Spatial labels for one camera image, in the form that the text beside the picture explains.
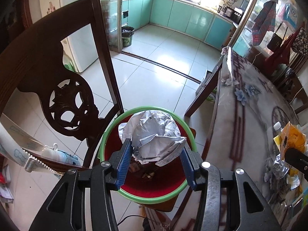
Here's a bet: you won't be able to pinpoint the plaid cloth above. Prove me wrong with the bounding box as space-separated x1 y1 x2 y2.
251 0 280 46

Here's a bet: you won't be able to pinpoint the light blue case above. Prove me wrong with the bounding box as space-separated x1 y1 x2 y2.
58 150 80 166

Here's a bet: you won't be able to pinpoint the dark carved wooden chair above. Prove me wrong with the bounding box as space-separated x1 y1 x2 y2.
0 0 126 181

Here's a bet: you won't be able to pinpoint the crumpled silver wrapper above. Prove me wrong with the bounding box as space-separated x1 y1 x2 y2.
263 154 289 186

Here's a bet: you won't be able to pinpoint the black patterned bag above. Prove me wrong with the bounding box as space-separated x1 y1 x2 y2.
292 22 308 58

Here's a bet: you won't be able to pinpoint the clear plastic bottle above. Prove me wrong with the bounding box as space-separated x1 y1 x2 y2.
273 121 285 140

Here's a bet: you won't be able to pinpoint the white printed strap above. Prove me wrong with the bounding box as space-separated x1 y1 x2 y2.
0 120 46 172

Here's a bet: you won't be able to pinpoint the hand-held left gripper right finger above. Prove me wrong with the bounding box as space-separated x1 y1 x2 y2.
179 147 282 231

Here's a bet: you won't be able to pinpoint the dark red garment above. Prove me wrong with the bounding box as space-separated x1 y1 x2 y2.
265 28 306 65

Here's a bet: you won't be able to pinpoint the teal kitchen cabinets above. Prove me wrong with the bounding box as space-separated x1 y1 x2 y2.
121 0 235 50

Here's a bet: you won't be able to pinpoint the red bin with green rim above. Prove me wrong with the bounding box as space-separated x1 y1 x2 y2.
99 105 196 204

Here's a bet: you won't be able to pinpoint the yellow plastic bag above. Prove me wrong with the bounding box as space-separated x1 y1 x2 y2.
273 121 308 157

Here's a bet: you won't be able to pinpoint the plain wooden chair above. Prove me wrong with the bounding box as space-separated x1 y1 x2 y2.
272 64 308 116

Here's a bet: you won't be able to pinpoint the black hanging bag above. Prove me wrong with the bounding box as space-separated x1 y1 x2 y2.
267 25 289 52

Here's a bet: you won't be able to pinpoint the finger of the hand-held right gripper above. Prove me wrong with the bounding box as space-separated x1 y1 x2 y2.
285 147 308 181

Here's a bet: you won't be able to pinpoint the glass sliding door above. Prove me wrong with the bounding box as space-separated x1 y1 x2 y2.
228 0 308 60
100 0 124 53

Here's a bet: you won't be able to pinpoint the white paper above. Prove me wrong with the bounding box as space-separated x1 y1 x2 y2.
118 110 187 167

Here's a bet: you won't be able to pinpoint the green plastic stool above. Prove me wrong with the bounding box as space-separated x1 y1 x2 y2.
63 53 75 71

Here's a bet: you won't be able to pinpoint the floral printed tablecloth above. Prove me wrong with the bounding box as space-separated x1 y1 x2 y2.
144 46 308 231

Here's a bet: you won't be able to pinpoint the white bead string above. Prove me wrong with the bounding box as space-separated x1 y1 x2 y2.
22 149 65 181

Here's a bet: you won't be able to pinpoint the black kitchen bin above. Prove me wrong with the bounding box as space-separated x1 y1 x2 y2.
121 26 135 48

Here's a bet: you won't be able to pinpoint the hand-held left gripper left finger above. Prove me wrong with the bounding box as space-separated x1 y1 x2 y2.
29 138 135 231

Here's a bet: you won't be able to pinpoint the white refrigerator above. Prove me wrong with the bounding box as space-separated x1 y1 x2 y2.
29 0 101 73

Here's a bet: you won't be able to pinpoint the white ceramic cup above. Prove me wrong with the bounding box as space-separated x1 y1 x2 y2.
41 143 59 160

